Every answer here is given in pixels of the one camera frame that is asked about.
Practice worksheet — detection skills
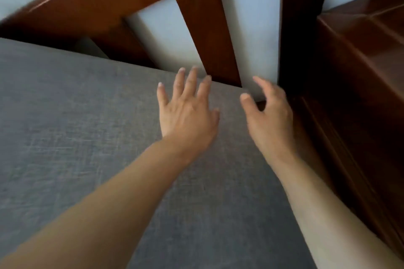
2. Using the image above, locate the person's right hand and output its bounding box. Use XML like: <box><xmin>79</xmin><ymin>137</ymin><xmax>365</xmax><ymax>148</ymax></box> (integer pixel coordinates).
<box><xmin>239</xmin><ymin>75</ymin><xmax>300</xmax><ymax>169</ymax></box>

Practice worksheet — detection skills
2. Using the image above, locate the person's left hand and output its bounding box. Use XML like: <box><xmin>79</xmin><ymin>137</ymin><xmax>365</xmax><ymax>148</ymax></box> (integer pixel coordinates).
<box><xmin>157</xmin><ymin>66</ymin><xmax>221</xmax><ymax>161</ymax></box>

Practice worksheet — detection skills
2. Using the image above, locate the grey cushion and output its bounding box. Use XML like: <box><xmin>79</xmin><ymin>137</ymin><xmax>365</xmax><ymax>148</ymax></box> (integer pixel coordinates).
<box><xmin>0</xmin><ymin>38</ymin><xmax>316</xmax><ymax>269</ymax></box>

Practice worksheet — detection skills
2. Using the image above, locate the person's right forearm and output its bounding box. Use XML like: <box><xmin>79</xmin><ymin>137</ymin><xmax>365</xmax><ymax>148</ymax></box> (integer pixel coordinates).
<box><xmin>271</xmin><ymin>153</ymin><xmax>404</xmax><ymax>269</ymax></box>

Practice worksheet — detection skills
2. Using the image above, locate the person's left forearm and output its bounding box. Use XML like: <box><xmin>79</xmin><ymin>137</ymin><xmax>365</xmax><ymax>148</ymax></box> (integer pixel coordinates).
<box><xmin>0</xmin><ymin>138</ymin><xmax>196</xmax><ymax>269</ymax></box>

